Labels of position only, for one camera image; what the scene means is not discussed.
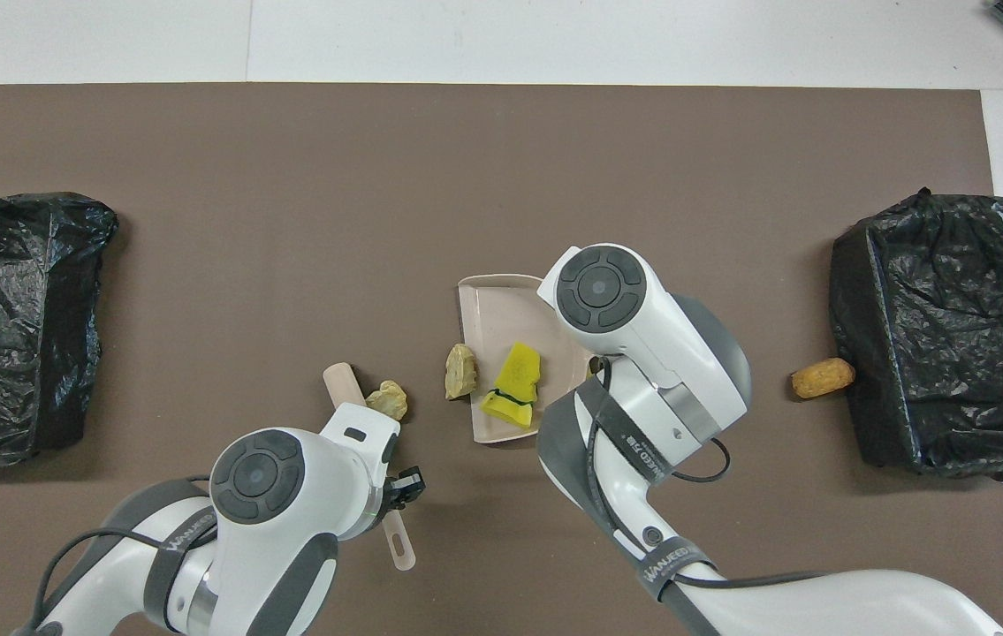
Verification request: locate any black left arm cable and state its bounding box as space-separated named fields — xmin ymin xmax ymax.
xmin=24 ymin=475 xmax=221 ymax=636

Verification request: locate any blocky yellow sponge piece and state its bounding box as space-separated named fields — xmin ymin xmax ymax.
xmin=477 ymin=389 xmax=538 ymax=432

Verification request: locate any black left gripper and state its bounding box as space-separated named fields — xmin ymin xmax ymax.
xmin=382 ymin=466 xmax=428 ymax=518

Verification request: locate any beige plastic dustpan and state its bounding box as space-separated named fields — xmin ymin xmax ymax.
xmin=456 ymin=273 xmax=601 ymax=448

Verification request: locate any notched yellow sponge piece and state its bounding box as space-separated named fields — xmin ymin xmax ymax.
xmin=490 ymin=342 xmax=545 ymax=400

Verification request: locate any black bag-lined bin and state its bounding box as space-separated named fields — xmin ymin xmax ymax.
xmin=828 ymin=187 xmax=1003 ymax=482
xmin=0 ymin=192 xmax=120 ymax=467

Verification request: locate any orange-brown nugget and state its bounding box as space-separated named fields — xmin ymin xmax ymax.
xmin=790 ymin=357 xmax=856 ymax=400

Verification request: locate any large brown table mat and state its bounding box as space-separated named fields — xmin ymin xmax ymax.
xmin=0 ymin=82 xmax=1003 ymax=636

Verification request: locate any beige foam chunk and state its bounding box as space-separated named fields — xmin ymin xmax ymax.
xmin=365 ymin=380 xmax=409 ymax=421
xmin=445 ymin=344 xmax=479 ymax=402

